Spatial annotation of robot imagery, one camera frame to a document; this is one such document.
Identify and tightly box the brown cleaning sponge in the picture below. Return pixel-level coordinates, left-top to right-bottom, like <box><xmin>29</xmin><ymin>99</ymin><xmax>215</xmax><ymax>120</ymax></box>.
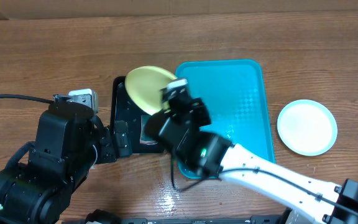
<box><xmin>140</xmin><ymin>114</ymin><xmax>157</xmax><ymax>145</ymax></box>

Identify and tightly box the yellow plate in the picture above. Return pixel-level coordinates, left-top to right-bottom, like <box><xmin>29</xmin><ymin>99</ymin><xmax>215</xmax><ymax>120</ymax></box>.
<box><xmin>124</xmin><ymin>65</ymin><xmax>177</xmax><ymax>115</ymax></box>

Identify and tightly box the light blue plate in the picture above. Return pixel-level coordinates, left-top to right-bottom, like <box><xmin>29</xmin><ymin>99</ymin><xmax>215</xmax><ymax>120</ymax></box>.
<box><xmin>277</xmin><ymin>100</ymin><xmax>338</xmax><ymax>156</ymax></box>

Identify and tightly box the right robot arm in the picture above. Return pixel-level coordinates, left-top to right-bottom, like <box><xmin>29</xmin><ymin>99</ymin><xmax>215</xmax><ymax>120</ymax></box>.
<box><xmin>144</xmin><ymin>96</ymin><xmax>358</xmax><ymax>223</ymax></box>

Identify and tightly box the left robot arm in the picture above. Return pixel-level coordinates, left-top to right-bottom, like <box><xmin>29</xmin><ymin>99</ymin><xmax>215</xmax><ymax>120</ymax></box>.
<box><xmin>0</xmin><ymin>102</ymin><xmax>132</xmax><ymax>223</ymax></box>

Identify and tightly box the black wash tray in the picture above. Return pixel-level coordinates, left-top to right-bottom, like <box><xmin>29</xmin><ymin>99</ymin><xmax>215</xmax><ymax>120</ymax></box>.
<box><xmin>110</xmin><ymin>77</ymin><xmax>164</xmax><ymax>154</ymax></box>

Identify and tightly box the teal plastic tray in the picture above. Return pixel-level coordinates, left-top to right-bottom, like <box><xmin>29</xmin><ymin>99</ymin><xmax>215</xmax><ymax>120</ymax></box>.
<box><xmin>175</xmin><ymin>58</ymin><xmax>276</xmax><ymax>180</ymax></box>

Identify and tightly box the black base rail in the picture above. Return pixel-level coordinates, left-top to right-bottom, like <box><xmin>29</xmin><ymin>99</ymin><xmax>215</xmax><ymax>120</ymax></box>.
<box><xmin>62</xmin><ymin>209</ymin><xmax>291</xmax><ymax>224</ymax></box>

